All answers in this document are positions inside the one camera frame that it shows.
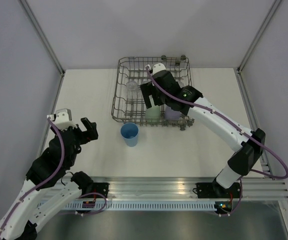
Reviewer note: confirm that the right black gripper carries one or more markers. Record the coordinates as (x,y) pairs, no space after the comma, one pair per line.
(147,89)

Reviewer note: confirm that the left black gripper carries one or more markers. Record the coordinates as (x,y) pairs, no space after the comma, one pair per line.
(91,133)

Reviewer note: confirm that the green plastic cup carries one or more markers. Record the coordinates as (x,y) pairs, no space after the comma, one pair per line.
(153,114)

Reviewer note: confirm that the blue plastic cup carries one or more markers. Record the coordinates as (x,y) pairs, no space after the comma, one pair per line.
(130,133)

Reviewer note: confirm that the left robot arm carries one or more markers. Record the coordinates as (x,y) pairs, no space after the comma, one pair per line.
(25,219)

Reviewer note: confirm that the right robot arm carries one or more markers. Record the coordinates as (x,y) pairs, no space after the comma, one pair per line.
(245,143)

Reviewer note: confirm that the clear glass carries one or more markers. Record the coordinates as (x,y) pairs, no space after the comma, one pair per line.
(145,81)
(180,84)
(131,89)

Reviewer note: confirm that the clear glass far left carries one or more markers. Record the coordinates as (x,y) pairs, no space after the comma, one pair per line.
(131,89)

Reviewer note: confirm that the purple plastic cup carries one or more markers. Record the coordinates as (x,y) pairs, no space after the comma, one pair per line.
(170,114)

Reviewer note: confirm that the clear glass far right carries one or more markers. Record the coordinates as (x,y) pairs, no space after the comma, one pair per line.
(180,84)

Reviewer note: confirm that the grey wire dish rack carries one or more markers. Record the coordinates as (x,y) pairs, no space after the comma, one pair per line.
(125,110)

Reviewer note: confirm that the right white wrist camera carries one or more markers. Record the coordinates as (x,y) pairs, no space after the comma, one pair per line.
(155,68)

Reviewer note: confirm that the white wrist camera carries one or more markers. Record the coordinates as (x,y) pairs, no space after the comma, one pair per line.
(155,68)
(62,119)

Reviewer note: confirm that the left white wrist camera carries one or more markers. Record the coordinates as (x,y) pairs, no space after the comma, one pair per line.
(62,119)

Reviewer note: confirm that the white slotted cable duct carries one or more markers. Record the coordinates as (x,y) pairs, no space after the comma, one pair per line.
(143,206)

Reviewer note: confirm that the left aluminium frame post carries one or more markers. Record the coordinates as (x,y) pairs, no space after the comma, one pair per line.
(41,35)

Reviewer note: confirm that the aluminium frame post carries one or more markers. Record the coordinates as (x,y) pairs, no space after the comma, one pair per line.
(41,35)
(260,32)

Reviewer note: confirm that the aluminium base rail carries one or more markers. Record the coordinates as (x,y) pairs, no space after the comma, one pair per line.
(180,188)

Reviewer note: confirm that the right aluminium frame post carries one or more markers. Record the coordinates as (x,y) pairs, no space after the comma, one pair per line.
(260,32)

